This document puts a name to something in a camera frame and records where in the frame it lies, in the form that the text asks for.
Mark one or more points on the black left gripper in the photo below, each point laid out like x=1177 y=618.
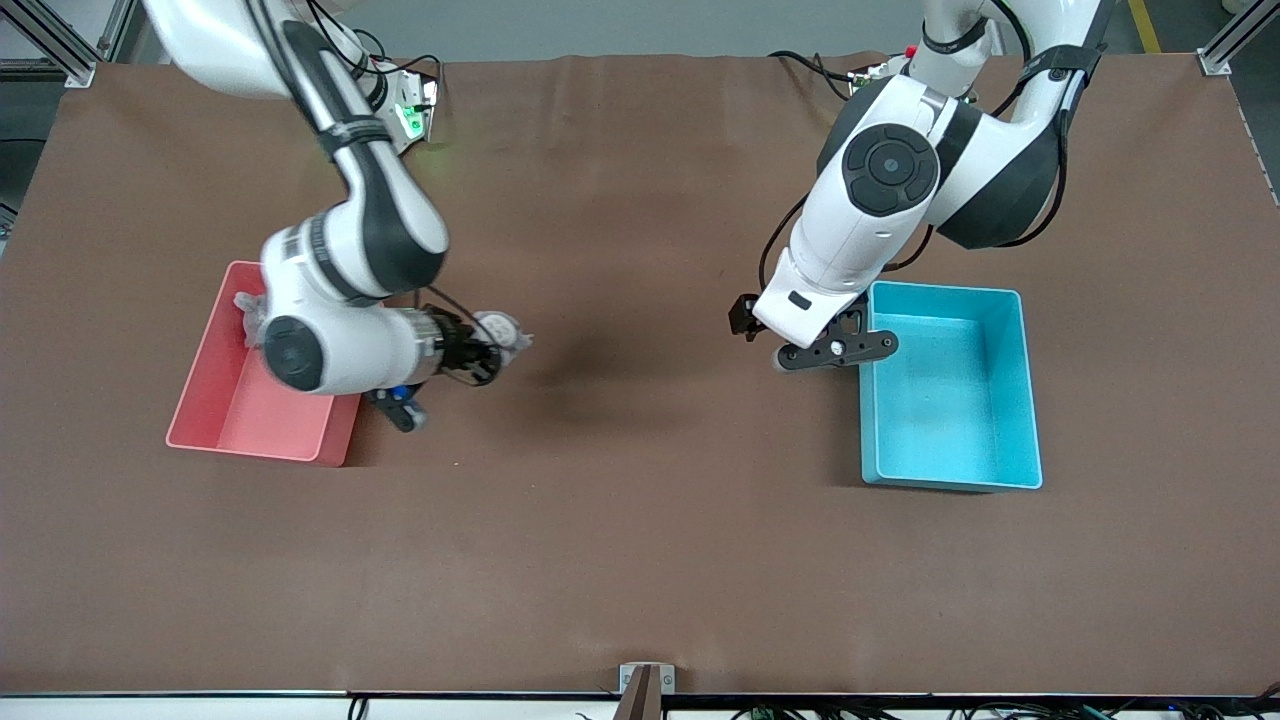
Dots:
x=742 y=316

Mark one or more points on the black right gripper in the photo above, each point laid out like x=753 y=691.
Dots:
x=462 y=347

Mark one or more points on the grey white-bellied plush toy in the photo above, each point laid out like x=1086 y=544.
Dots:
x=505 y=330

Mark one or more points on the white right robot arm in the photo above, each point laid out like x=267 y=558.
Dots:
x=330 y=250

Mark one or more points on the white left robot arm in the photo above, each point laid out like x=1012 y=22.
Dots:
x=880 y=230

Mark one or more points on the blue plastic box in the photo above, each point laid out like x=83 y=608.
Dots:
x=950 y=410

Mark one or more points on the pink plastic box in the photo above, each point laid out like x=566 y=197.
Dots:
x=250 y=410

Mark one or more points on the metal table edge bracket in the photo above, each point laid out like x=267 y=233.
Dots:
x=645 y=695

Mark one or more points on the aluminium frame post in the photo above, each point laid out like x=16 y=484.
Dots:
x=80 y=72
x=1216 y=62

